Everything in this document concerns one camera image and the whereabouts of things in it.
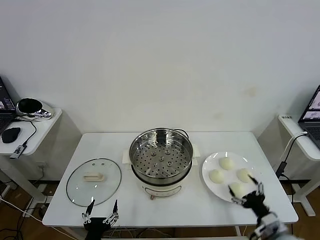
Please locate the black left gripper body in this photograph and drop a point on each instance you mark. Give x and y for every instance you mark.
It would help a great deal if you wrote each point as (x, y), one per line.
(96, 226)

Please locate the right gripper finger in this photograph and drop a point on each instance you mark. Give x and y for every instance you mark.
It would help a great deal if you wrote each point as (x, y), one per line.
(259, 188)
(236, 199)

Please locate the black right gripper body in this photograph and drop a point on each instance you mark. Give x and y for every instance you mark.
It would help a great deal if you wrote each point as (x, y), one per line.
(255, 202)

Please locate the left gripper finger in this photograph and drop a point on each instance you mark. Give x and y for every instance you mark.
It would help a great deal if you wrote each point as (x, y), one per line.
(87, 213)
(113, 215)

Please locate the white steamed baozi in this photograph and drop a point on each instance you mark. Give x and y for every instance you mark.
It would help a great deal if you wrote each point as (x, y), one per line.
(243, 174)
(226, 163)
(237, 189)
(216, 176)

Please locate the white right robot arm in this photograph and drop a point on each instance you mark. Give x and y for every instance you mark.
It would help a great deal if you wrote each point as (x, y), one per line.
(271, 226)

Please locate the perforated steel steamer basket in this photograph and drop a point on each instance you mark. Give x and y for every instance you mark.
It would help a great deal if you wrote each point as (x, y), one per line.
(160, 160)

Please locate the white round plate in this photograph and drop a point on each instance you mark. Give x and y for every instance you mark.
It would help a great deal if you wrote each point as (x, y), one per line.
(217, 192)

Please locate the black inline adapter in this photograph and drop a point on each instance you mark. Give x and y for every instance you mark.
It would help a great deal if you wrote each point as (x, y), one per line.
(281, 168)

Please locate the white table leg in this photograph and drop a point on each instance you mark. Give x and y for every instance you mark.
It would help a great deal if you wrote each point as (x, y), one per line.
(238, 231)

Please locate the cream electric cooker base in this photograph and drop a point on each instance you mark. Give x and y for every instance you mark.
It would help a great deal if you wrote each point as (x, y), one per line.
(160, 191)

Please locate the white side table with label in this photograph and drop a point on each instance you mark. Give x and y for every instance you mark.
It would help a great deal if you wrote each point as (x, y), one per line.
(303, 150)

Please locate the small printed label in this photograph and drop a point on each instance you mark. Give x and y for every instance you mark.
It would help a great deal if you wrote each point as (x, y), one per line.
(286, 117)

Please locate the grey laptop lit screen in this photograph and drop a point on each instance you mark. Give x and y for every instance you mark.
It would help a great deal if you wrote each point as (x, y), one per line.
(311, 117)

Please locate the grey usb hub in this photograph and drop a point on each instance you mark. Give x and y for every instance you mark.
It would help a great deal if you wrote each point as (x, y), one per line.
(17, 151)

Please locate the white side table with mouse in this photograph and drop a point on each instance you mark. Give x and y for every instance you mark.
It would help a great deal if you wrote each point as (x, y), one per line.
(47, 127)

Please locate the black computer mouse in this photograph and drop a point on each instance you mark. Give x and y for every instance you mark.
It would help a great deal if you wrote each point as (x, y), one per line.
(10, 135)

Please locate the black laptop dark screen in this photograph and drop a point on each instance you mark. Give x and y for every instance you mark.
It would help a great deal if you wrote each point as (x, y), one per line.
(5, 110)

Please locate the white wall socket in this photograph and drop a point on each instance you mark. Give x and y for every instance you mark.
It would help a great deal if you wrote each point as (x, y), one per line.
(41, 165)

